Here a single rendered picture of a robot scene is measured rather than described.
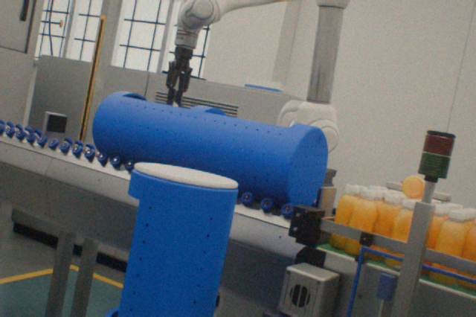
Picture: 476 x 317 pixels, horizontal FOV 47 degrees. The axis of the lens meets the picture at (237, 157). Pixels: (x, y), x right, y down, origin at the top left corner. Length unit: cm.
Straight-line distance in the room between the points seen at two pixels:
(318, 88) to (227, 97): 148
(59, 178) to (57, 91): 220
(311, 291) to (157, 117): 90
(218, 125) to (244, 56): 287
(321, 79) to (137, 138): 75
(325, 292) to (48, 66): 351
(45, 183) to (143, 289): 111
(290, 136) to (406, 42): 300
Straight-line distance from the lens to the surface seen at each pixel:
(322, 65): 217
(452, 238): 147
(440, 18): 461
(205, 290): 141
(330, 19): 218
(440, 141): 125
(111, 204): 210
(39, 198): 246
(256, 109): 347
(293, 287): 141
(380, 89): 456
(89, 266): 248
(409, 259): 128
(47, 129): 253
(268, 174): 168
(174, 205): 132
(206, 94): 365
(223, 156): 177
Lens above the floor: 118
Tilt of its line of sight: 3 degrees down
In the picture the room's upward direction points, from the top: 11 degrees clockwise
